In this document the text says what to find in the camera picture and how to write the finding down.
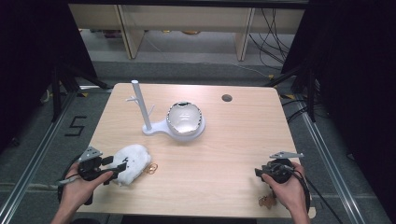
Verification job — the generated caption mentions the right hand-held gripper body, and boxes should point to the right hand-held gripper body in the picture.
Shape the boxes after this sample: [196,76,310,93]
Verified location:
[262,150,304,185]

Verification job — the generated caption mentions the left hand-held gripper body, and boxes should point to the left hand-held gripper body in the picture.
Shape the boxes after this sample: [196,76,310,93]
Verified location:
[77,146,108,182]

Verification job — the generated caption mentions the white plush toy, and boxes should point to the white plush toy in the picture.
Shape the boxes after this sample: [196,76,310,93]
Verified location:
[106,143,159,188]

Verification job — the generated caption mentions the brass keys with orange tag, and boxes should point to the brass keys with orange tag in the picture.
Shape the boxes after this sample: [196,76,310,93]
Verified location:
[258,191,278,208]

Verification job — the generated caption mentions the white stand with pole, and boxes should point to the white stand with pole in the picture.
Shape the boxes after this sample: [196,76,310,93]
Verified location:
[125,79,206,143]

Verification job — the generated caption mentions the white egg-shaped bowl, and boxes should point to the white egg-shaped bowl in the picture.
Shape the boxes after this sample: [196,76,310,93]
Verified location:
[165,101,204,137]

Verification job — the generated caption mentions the person's right hand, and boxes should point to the person's right hand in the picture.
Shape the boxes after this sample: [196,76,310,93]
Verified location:
[261,161,308,217]

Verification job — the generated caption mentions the person's left hand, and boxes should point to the person's left hand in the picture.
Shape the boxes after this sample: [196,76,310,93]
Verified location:
[60,162,115,210]

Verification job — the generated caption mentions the black metal stand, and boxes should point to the black metal stand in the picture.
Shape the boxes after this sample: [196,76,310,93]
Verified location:
[50,61,114,123]
[263,63,318,123]

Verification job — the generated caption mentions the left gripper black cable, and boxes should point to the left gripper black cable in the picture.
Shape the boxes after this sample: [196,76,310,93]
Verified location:
[55,154,83,204]

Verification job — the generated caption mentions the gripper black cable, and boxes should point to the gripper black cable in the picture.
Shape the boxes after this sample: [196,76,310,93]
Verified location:
[55,154,83,204]
[288,166,336,224]

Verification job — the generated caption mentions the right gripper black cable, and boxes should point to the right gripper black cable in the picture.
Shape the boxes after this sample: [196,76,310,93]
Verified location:
[288,166,336,224]

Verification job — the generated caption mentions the aluminium floor rail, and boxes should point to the aluminium floor rail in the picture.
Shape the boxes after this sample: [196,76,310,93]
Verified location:
[0,90,79,224]
[297,102,370,224]

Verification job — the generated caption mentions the white floor cable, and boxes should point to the white floor cable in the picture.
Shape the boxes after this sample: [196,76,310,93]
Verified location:
[145,31,273,79]

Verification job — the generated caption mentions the bundle of black cables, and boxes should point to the bundle of black cables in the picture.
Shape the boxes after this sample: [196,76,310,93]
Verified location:
[247,8,297,71]

